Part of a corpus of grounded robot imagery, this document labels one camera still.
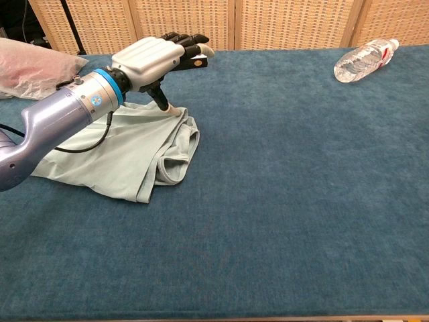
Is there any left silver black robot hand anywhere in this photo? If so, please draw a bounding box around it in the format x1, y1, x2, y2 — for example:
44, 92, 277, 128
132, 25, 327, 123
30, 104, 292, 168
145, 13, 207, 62
111, 32, 215, 118

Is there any clear plastic water bottle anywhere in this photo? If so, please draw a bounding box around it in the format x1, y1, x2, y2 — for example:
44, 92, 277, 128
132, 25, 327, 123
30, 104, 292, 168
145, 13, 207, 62
333, 38, 400, 84

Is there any blue felt table cover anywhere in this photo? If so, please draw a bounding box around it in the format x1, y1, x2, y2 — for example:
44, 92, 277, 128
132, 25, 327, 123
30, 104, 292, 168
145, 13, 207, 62
0, 45, 429, 319

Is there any woven wicker folding screen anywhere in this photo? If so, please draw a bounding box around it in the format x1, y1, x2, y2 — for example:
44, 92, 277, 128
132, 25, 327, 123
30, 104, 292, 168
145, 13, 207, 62
28, 0, 429, 56

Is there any translucent bag with pink garment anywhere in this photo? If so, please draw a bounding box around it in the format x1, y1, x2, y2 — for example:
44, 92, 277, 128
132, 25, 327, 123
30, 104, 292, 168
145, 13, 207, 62
0, 37, 90, 101

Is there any black tripod stand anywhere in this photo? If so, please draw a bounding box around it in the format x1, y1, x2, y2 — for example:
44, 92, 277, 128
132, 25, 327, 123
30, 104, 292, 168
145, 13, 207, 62
60, 0, 88, 56

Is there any small white and black box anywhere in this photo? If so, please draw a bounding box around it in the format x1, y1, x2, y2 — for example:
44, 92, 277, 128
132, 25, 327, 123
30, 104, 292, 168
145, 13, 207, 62
172, 55, 208, 72

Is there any light green t-shirt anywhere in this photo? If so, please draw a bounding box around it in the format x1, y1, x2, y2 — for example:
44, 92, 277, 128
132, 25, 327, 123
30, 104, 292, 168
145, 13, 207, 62
30, 101, 201, 205

